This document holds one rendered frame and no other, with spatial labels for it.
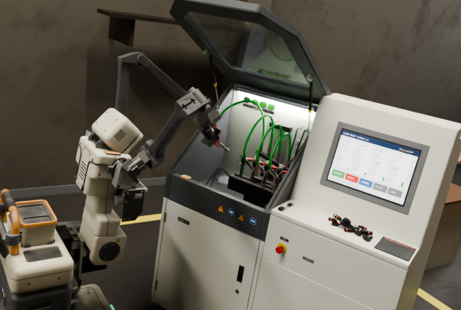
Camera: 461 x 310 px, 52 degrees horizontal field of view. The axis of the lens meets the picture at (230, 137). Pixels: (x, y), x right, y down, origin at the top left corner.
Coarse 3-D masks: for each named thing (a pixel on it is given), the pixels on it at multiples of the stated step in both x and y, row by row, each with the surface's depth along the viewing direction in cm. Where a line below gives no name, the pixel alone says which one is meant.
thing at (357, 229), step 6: (336, 216) 237; (336, 222) 234; (342, 222) 231; (348, 222) 231; (348, 228) 229; (354, 228) 229; (360, 228) 228; (366, 228) 228; (360, 234) 227; (366, 234) 227; (372, 234) 229; (366, 240) 223
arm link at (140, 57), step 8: (144, 56) 238; (144, 64) 239; (152, 64) 244; (152, 72) 245; (160, 72) 247; (160, 80) 248; (168, 80) 250; (168, 88) 251; (176, 88) 253; (176, 96) 255
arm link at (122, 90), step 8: (120, 56) 239; (128, 56) 235; (136, 56) 237; (120, 64) 236; (128, 64) 237; (120, 72) 237; (128, 72) 238; (120, 80) 237; (128, 80) 239; (120, 88) 238; (128, 88) 241; (120, 96) 239; (120, 104) 240; (120, 112) 241
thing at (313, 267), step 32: (320, 128) 254; (384, 128) 238; (416, 128) 230; (448, 128) 224; (320, 160) 253; (448, 160) 223; (320, 192) 251; (416, 192) 228; (288, 224) 237; (384, 224) 234; (416, 224) 227; (288, 256) 240; (320, 256) 230; (352, 256) 221; (416, 256) 224; (256, 288) 254; (288, 288) 243; (320, 288) 232; (352, 288) 223; (384, 288) 215
